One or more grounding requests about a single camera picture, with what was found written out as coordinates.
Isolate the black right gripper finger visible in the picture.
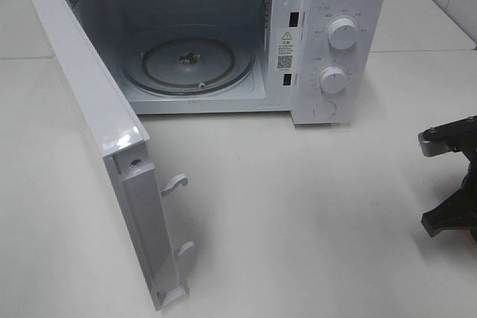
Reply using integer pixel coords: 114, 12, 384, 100
421, 198, 476, 237

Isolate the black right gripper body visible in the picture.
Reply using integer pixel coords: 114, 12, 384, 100
458, 152, 477, 218

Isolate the round white door button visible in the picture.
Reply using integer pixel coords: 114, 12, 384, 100
313, 101, 337, 123

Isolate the white microwave door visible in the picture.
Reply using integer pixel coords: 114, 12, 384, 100
31, 0, 195, 311

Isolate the lower white timer knob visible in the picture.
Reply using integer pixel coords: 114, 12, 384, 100
318, 66, 347, 95

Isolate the upper white power knob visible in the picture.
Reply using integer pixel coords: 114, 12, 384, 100
325, 16, 358, 50

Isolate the white microwave oven body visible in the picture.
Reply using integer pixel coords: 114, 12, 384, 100
69, 0, 383, 124

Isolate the warning label sticker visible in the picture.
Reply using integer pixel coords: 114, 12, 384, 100
274, 28, 300, 71

